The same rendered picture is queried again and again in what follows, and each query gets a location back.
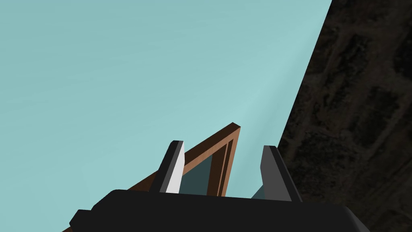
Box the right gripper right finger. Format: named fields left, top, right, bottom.
left=260, top=145, right=303, bottom=203

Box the brown wooden door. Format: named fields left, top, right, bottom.
left=62, top=122, right=241, bottom=232

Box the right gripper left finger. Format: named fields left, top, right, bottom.
left=148, top=140, right=185, bottom=194

